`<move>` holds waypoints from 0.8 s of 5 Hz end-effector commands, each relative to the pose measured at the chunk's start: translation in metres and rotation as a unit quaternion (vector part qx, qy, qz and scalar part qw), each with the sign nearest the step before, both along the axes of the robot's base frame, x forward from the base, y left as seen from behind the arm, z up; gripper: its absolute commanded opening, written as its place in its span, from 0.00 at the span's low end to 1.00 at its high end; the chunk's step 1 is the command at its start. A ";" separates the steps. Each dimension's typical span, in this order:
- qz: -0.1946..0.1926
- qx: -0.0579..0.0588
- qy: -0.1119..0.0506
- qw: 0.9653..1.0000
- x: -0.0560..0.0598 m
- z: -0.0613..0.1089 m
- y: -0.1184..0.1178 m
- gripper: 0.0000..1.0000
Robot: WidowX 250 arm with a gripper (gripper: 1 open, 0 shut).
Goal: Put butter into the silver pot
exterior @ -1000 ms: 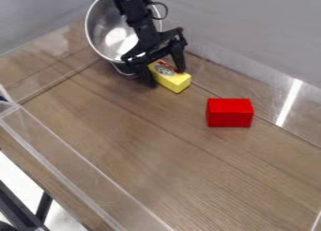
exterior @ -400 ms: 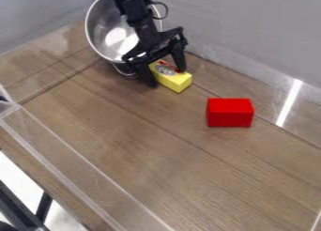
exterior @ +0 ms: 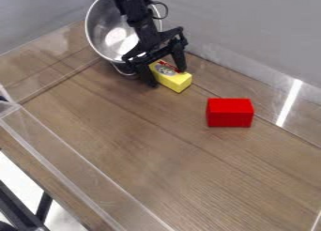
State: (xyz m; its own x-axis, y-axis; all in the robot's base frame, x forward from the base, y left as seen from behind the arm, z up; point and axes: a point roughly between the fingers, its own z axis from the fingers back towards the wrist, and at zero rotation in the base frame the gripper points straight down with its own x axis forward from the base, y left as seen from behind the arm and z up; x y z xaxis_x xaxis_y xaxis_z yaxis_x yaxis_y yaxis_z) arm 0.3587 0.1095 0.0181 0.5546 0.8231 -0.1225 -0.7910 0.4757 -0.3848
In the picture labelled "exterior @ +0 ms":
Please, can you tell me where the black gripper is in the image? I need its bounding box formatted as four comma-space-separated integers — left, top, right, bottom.
122, 17, 188, 87

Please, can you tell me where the yellow butter block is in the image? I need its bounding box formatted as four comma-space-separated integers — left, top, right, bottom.
150, 60, 191, 93

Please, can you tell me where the silver steel pot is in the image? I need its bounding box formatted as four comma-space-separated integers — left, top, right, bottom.
84, 0, 164, 77

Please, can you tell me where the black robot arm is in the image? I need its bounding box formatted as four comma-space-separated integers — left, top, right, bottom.
112, 0, 188, 87

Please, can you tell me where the red rectangular block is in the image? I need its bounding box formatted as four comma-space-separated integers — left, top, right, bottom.
206, 98, 254, 128

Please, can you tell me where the clear acrylic front barrier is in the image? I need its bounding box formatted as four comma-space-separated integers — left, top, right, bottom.
0, 85, 175, 231

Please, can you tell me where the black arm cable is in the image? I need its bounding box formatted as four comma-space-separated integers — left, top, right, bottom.
148, 1, 171, 21

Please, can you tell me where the black table leg frame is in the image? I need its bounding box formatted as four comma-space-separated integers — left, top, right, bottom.
0, 180, 52, 231

